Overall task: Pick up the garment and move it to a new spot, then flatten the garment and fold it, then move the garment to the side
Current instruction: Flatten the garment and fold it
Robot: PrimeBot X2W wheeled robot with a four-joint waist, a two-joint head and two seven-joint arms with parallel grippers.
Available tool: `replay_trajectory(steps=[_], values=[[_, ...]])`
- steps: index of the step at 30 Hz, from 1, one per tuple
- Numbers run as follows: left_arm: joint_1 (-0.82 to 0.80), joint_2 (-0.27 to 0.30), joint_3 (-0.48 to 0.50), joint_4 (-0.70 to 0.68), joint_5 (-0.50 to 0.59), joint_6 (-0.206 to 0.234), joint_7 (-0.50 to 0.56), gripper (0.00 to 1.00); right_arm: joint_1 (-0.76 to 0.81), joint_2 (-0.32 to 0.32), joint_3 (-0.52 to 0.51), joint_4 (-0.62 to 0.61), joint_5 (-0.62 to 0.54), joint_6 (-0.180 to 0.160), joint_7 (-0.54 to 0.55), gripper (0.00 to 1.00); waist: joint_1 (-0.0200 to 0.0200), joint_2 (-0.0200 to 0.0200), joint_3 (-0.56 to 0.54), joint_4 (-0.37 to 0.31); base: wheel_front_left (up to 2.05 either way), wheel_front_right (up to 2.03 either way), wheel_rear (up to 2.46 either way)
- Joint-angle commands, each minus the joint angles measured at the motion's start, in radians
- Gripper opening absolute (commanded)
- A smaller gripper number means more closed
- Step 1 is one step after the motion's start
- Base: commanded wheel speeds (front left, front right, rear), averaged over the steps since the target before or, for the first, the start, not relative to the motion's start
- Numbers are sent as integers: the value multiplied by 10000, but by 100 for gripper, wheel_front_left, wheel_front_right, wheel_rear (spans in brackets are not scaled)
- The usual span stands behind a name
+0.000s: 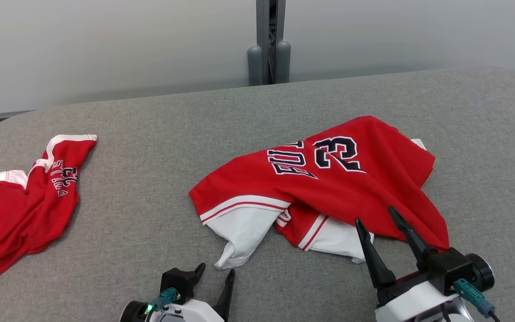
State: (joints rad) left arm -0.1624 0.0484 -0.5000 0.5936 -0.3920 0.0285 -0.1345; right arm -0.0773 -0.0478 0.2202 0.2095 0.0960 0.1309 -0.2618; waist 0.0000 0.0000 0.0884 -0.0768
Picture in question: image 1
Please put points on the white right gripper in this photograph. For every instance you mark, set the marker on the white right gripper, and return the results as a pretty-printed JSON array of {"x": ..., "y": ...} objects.
[{"x": 414, "y": 304}]

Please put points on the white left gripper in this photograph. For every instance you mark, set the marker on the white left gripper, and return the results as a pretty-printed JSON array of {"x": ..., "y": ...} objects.
[{"x": 195, "y": 313}]

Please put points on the red jersey shirt number 23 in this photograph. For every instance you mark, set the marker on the red jersey shirt number 23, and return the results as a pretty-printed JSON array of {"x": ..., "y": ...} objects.
[{"x": 351, "y": 188}]

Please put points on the red jersey with white trim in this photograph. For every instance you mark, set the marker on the red jersey with white trim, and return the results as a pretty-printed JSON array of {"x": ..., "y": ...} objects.
[{"x": 25, "y": 214}]

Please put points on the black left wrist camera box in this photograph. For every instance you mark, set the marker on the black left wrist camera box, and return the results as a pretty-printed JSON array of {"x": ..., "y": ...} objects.
[{"x": 177, "y": 281}]

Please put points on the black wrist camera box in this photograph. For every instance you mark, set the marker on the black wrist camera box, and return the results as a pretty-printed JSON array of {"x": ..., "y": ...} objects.
[
  {"x": 449, "y": 270},
  {"x": 177, "y": 281}
]

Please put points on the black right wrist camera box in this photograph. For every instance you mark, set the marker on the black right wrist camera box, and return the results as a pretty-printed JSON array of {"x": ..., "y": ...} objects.
[{"x": 449, "y": 270}]

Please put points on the grey partition post with feet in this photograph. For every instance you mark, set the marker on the grey partition post with feet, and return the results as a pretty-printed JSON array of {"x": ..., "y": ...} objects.
[{"x": 270, "y": 58}]

